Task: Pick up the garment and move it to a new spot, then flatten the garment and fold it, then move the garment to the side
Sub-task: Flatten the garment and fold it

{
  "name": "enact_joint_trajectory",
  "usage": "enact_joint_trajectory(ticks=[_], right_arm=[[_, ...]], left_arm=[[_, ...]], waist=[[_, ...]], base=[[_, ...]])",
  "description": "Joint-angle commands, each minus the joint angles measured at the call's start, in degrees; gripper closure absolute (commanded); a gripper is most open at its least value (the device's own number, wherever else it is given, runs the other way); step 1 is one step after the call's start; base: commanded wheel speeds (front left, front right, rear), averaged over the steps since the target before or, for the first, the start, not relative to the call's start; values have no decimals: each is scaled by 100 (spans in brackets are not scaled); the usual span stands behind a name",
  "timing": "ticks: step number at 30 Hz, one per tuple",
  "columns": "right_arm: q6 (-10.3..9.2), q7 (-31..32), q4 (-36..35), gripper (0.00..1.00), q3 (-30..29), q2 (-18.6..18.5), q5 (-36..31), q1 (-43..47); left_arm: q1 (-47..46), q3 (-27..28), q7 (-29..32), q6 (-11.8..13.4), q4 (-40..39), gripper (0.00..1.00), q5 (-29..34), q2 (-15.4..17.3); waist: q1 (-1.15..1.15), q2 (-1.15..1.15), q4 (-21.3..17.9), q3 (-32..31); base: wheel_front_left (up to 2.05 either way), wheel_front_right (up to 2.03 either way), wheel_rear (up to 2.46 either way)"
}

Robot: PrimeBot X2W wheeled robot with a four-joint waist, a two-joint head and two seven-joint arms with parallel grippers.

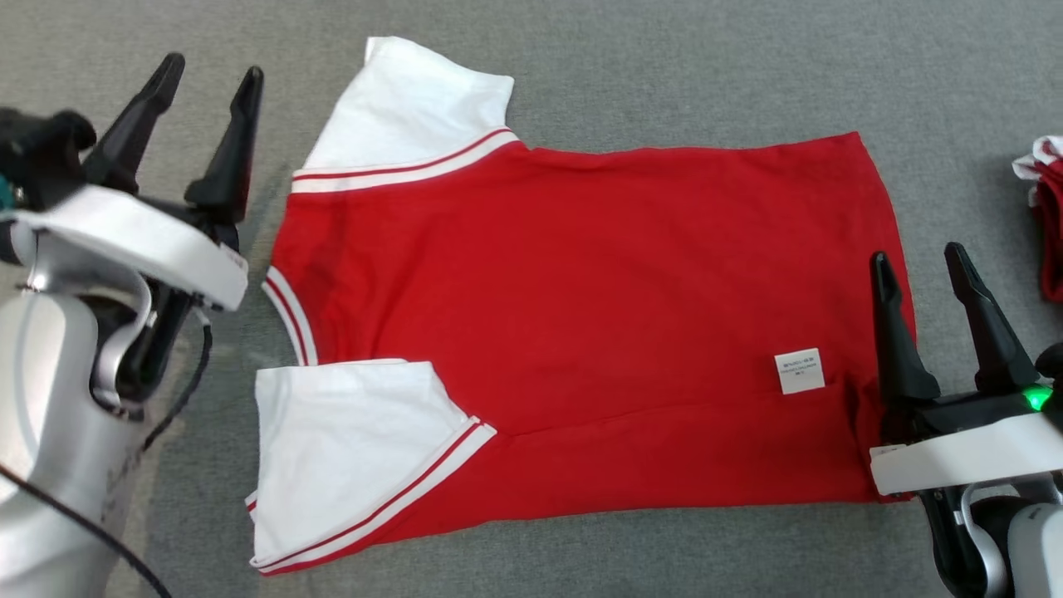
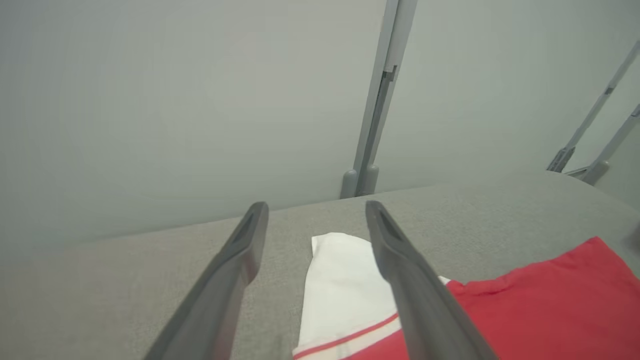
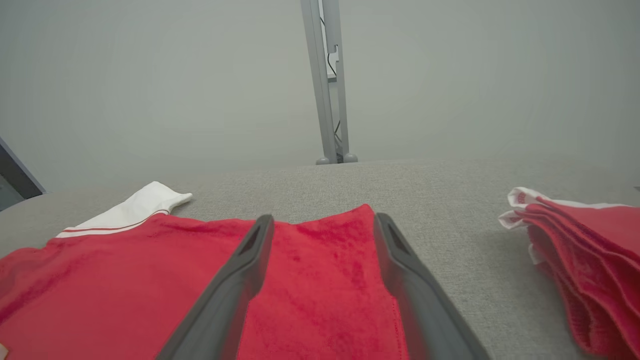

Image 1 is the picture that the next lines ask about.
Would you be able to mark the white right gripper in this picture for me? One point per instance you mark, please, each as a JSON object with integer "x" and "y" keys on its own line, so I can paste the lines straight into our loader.
{"x": 963, "y": 453}

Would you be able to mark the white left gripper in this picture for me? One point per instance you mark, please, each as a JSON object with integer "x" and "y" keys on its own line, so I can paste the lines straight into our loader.
{"x": 149, "y": 237}

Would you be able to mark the red shorts with white stripe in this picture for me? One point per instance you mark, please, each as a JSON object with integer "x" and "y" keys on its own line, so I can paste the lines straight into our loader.
{"x": 1053, "y": 232}

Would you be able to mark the red jersey with white sleeves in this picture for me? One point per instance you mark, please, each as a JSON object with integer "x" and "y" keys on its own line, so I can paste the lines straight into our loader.
{"x": 581, "y": 291}

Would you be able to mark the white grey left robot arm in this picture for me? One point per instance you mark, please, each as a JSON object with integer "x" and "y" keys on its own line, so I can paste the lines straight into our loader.
{"x": 50, "y": 399}

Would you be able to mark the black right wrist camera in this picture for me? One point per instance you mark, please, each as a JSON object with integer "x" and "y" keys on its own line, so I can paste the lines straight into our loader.
{"x": 1053, "y": 361}

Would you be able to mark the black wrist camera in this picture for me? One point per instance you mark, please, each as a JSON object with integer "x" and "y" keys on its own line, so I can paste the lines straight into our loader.
{"x": 1053, "y": 361}
{"x": 41, "y": 149}

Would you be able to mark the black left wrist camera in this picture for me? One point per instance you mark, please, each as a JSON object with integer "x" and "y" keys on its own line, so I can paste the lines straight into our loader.
{"x": 41, "y": 149}

